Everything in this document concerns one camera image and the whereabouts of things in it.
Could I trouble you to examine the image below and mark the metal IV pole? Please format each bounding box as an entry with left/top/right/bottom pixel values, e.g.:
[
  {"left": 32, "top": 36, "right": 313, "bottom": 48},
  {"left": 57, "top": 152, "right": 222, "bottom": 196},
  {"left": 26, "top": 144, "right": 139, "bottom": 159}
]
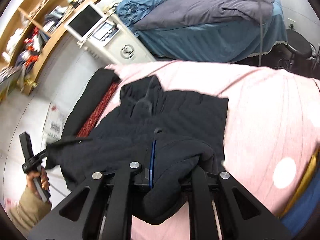
[{"left": 252, "top": 0, "right": 263, "bottom": 67}]

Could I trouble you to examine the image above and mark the white beauty machine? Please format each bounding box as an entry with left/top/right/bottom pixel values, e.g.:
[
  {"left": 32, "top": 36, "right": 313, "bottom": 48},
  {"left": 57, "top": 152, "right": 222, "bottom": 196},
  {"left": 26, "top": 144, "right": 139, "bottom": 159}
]
[{"left": 81, "top": 14, "right": 156, "bottom": 65}]

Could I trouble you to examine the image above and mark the black round stool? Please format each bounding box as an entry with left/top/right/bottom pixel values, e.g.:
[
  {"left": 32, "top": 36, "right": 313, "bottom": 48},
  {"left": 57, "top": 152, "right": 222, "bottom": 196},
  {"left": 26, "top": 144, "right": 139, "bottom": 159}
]
[{"left": 277, "top": 29, "right": 313, "bottom": 71}]

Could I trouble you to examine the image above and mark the person's left hand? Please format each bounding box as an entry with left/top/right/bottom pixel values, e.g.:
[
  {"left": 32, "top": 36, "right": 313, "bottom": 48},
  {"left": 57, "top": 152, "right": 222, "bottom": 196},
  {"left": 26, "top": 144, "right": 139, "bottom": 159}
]
[{"left": 26, "top": 167, "right": 50, "bottom": 200}]

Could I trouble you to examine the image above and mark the red floral cloth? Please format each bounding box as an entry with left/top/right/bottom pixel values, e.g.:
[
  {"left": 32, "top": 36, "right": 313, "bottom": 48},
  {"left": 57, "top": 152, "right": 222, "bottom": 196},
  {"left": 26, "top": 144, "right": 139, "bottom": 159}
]
[{"left": 77, "top": 82, "right": 119, "bottom": 137}]

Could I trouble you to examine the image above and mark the black quilted down jacket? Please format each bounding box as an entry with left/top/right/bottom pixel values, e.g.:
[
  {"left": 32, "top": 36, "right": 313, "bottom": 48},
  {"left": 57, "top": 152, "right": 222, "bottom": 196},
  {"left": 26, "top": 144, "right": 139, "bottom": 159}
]
[{"left": 46, "top": 75, "right": 228, "bottom": 224}]

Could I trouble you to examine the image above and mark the grey blanket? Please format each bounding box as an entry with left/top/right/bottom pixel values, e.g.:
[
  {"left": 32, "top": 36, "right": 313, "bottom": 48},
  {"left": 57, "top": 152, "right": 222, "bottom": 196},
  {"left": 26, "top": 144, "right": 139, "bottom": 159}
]
[{"left": 134, "top": 0, "right": 275, "bottom": 30}]

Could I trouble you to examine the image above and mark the black folded garment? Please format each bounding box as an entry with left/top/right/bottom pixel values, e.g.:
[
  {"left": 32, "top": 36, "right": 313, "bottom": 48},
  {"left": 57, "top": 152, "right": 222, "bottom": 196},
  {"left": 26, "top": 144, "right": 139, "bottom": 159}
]
[{"left": 61, "top": 68, "right": 120, "bottom": 138}]

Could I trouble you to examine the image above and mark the blue crumpled cloth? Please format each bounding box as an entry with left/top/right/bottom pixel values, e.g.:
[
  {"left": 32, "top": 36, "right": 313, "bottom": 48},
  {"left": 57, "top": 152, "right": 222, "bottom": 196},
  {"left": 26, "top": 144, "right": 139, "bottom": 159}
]
[{"left": 116, "top": 0, "right": 165, "bottom": 29}]

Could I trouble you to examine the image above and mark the pink polka dot bedsheet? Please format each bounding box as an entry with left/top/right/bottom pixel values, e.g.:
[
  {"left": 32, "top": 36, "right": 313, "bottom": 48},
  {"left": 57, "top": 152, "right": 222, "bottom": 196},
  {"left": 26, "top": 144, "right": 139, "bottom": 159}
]
[{"left": 96, "top": 60, "right": 320, "bottom": 240}]

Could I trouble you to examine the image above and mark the yellow folded garment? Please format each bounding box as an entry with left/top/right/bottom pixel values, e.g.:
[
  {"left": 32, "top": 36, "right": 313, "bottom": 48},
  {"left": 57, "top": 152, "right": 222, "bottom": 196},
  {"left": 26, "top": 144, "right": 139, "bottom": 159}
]
[{"left": 278, "top": 146, "right": 319, "bottom": 218}]

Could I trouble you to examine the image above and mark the white framed monitor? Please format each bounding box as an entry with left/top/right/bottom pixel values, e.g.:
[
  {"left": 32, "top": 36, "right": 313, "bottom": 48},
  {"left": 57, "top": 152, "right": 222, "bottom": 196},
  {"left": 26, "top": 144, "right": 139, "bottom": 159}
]
[{"left": 65, "top": 2, "right": 106, "bottom": 41}]

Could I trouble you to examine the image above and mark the tan sleeved left forearm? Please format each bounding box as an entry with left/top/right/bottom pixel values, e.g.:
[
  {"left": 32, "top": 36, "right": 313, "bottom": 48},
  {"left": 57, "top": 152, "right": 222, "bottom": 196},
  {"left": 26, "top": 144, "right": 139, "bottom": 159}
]
[{"left": 7, "top": 187, "right": 52, "bottom": 238}]

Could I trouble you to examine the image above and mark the navy blue garment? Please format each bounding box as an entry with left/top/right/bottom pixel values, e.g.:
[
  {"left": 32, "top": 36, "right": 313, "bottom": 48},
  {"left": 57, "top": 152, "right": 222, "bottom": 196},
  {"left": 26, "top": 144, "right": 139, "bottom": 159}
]
[{"left": 281, "top": 170, "right": 319, "bottom": 239}]

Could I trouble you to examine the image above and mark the blue massage bed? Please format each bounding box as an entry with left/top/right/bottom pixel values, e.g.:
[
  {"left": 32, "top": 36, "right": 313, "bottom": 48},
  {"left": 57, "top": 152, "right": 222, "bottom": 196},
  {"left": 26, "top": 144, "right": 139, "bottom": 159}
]
[{"left": 129, "top": 0, "right": 287, "bottom": 63}]

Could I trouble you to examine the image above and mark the QR code poster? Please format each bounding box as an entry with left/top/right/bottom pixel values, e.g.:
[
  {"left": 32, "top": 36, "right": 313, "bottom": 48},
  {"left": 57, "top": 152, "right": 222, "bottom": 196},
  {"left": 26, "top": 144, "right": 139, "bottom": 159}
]
[{"left": 43, "top": 102, "right": 67, "bottom": 144}]

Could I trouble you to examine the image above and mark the wooden shelf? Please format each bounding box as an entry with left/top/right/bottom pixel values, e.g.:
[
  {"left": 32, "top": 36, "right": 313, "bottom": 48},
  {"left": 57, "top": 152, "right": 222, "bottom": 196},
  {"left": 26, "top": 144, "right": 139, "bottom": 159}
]
[{"left": 1, "top": 0, "right": 100, "bottom": 99}]

